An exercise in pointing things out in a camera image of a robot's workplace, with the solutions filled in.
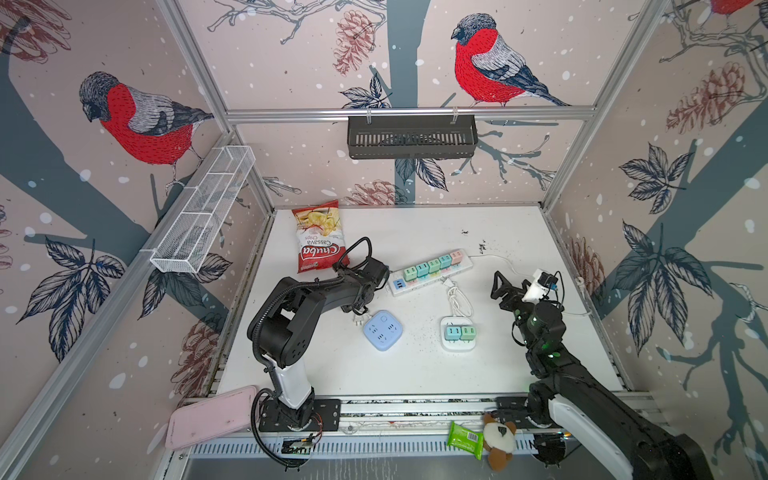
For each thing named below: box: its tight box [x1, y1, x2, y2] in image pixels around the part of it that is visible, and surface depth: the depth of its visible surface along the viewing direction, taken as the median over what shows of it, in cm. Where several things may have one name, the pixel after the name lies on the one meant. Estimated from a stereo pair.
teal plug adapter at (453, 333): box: [445, 326, 462, 341], surface depth 83 cm
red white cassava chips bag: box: [292, 200, 350, 274], surface depth 109 cm
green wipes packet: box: [447, 420, 484, 461], surface depth 71 cm
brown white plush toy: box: [483, 413, 517, 472], surface depth 70 cm
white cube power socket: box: [440, 316, 476, 352], surface depth 85 cm
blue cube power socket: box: [362, 310, 403, 351], surface depth 87 cm
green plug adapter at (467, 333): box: [460, 326, 476, 343], surface depth 83 cm
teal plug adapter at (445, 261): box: [439, 254, 452, 270], surface depth 97 cm
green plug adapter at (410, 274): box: [404, 266, 417, 282], surface depth 96 cm
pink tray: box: [165, 386, 259, 449], surface depth 72 cm
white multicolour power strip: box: [387, 252, 474, 297], surface depth 99 cm
